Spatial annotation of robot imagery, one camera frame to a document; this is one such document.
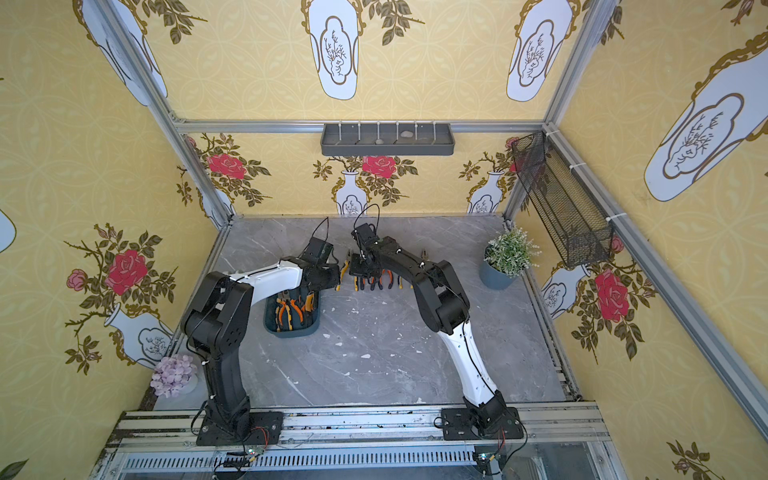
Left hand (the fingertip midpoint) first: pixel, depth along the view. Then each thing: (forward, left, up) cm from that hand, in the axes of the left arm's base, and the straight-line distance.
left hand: (341, 278), depth 100 cm
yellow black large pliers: (-4, -2, +8) cm, 9 cm away
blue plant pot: (-4, -50, +4) cm, 51 cm away
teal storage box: (-17, +8, 0) cm, 19 cm away
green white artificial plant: (-2, -53, +15) cm, 55 cm away
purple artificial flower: (-32, +38, +8) cm, 50 cm away
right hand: (+1, -4, 0) cm, 4 cm away
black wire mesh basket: (+2, -68, +25) cm, 72 cm away
